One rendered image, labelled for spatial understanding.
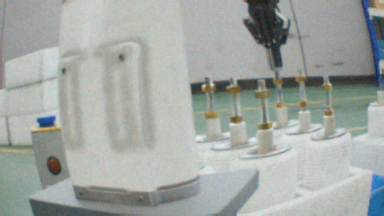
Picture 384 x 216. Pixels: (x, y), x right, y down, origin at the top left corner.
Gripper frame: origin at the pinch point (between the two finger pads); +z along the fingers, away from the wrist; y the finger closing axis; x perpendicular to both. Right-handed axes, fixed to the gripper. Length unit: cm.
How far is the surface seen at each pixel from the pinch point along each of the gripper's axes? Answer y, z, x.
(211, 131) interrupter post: -2.5, 9.6, -12.2
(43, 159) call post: 10.1, 8.8, -47.3
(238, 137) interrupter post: 9.0, 9.6, -15.2
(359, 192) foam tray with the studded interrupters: 31.3, 20.9, -4.5
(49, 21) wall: -547, -65, 130
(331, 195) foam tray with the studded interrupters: 29.4, 19.0, -11.3
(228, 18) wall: -408, -26, 268
